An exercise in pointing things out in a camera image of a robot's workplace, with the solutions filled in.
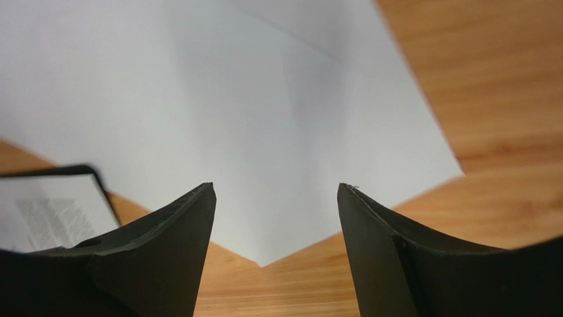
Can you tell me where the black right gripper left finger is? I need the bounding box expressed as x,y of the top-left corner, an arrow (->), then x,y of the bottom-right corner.
1,183 -> 216,316

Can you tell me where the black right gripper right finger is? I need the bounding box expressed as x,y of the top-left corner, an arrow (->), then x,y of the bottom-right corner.
337,184 -> 562,316

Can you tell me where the black clipboard folder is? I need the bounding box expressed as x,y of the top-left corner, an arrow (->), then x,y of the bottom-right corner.
1,164 -> 120,226

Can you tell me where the printed text paper sheet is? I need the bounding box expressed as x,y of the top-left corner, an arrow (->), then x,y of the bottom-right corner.
1,175 -> 119,253

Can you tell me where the white paper sheet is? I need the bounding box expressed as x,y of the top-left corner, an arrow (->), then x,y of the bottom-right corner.
234,1 -> 393,66
1,1 -> 463,266

